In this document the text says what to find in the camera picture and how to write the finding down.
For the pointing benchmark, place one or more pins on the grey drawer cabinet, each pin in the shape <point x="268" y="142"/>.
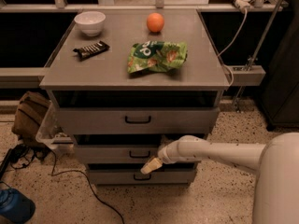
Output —
<point x="120" y="105"/>

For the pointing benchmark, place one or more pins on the grey top drawer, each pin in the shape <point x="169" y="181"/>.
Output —
<point x="137" y="120"/>

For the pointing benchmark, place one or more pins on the white ceramic bowl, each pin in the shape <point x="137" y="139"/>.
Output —
<point x="90" y="23"/>

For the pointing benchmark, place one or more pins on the metal stand pole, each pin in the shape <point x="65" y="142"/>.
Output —
<point x="246" y="69"/>

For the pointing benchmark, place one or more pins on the green chip bag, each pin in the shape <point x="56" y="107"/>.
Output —
<point x="156" y="56"/>

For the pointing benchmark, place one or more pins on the white power strip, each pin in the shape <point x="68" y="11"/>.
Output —
<point x="239" y="0"/>

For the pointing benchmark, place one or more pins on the grey bottom drawer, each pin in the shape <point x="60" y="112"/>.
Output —
<point x="130" y="174"/>

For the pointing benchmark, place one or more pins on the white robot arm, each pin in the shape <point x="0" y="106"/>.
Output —
<point x="275" y="164"/>

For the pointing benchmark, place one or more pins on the dark chocolate bar wrapper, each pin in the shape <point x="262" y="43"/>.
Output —
<point x="91" y="50"/>

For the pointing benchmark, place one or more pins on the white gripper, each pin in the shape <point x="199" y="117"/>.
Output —
<point x="165" y="154"/>

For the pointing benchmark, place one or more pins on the blue water jug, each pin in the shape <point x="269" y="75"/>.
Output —
<point x="15" y="206"/>

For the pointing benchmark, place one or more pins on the clear plastic bin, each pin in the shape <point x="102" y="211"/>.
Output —
<point x="52" y="135"/>

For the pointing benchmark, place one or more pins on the orange fruit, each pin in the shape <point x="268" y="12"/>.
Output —
<point x="155" y="22"/>

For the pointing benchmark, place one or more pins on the grey drawer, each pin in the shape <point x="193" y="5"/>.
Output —
<point x="115" y="154"/>
<point x="130" y="174"/>
<point x="137" y="120"/>

